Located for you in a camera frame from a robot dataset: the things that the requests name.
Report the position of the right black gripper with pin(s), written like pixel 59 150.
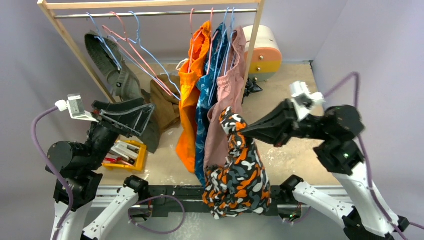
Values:
pixel 286 120

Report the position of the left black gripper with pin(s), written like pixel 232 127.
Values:
pixel 130 116

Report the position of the camouflage orange black shorts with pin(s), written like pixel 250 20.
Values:
pixel 242 184

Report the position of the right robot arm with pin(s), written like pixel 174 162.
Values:
pixel 367 216

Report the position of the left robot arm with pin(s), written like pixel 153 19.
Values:
pixel 74 164

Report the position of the olive green shorts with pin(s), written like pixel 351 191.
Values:
pixel 124 82

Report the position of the brown shorts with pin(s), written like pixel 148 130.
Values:
pixel 167 111

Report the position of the pink shorts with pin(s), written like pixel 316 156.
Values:
pixel 229 94

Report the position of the blue patterned shorts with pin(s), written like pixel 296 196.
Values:
pixel 203 123

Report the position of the pink hanger holding orange shorts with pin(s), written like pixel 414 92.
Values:
pixel 192 41

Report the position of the blue hanger holding pink shorts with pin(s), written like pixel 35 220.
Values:
pixel 230 39

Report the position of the white stapler in bin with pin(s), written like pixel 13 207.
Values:
pixel 126 150

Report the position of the yellow plastic bin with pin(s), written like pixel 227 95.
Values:
pixel 113 161

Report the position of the white orange yellow drawer cabinet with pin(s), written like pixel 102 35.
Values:
pixel 266 58

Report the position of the metal hanging rod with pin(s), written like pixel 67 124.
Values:
pixel 154 14

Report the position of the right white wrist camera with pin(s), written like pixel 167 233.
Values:
pixel 304 97

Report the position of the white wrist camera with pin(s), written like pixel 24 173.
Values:
pixel 75 107
pixel 304 97

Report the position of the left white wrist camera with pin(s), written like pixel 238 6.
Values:
pixel 75 107

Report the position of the blue wire hanger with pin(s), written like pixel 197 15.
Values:
pixel 138 42
pixel 105 45

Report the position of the pink wire hanger left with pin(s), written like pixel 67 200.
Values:
pixel 138 59

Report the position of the blue wire hanger far left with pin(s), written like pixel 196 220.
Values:
pixel 105 45

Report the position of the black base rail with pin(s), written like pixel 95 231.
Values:
pixel 188 198

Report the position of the wooden clothes rack frame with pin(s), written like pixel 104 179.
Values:
pixel 49 11

